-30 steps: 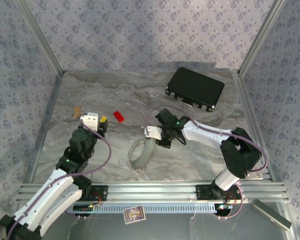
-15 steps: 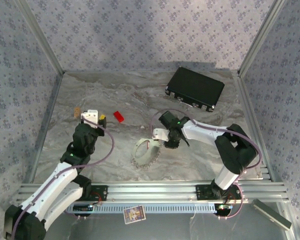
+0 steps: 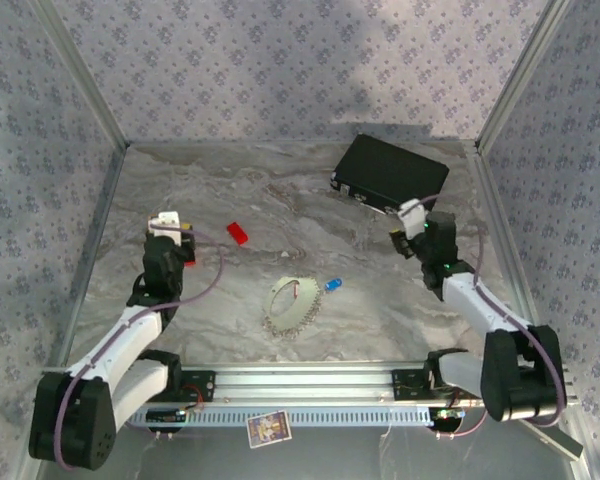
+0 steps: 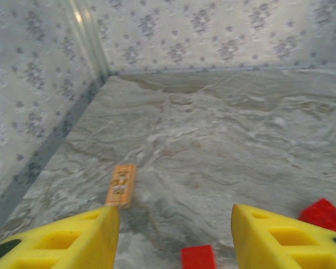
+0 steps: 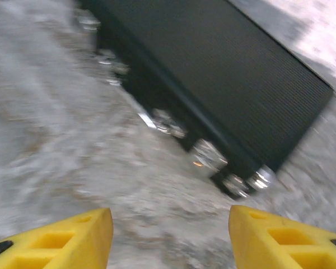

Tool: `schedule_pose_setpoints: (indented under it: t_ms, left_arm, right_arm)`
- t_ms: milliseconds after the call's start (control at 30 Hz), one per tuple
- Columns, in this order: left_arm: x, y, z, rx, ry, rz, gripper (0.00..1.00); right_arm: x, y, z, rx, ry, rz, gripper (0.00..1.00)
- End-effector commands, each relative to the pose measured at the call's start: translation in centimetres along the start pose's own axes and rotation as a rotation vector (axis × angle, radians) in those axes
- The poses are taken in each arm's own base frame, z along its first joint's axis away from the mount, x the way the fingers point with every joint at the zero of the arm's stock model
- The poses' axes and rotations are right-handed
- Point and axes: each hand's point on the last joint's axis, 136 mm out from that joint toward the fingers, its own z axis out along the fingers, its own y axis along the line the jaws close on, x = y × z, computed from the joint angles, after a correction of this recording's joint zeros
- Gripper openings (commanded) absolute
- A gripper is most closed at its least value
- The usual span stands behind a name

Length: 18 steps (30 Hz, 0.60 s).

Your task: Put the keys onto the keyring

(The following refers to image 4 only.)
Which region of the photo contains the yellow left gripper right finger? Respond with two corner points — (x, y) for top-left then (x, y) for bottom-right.
(231, 203), (336, 269)

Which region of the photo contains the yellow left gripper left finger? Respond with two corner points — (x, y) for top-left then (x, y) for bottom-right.
(0, 206), (120, 269)

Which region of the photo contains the red block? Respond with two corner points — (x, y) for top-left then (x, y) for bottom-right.
(298, 198), (336, 236)
(180, 245), (217, 269)

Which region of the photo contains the small wooden tag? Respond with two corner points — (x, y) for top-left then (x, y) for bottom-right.
(105, 164), (137, 210)

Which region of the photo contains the aluminium frame post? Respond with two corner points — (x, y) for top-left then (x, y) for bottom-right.
(67, 0), (113, 82)

